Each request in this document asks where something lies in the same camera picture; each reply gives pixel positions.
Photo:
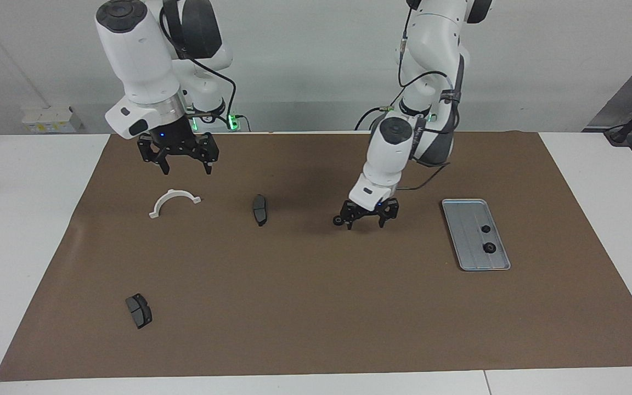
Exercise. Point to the brown table mat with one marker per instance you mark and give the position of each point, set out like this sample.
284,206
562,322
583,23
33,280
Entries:
316,302

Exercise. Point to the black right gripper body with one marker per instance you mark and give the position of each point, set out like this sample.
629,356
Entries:
176,140

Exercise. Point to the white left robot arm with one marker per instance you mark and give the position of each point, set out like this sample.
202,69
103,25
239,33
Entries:
387,159

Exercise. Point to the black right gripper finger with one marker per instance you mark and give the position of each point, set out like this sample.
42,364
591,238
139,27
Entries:
165,164
209,164

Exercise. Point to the silver metal tray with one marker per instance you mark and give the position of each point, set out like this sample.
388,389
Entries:
469,258

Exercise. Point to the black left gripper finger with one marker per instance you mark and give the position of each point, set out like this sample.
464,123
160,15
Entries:
350,223
382,220

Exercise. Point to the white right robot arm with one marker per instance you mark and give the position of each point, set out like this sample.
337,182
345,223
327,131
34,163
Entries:
140,55

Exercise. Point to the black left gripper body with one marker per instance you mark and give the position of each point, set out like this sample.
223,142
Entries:
371,211

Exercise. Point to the dark grey brake pad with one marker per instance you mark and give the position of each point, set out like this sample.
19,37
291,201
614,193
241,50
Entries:
139,311
259,209

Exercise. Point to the white power socket box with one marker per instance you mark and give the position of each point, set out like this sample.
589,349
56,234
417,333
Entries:
47,119

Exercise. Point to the large black bearing gear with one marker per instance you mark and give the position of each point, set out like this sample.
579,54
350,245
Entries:
490,247
338,220

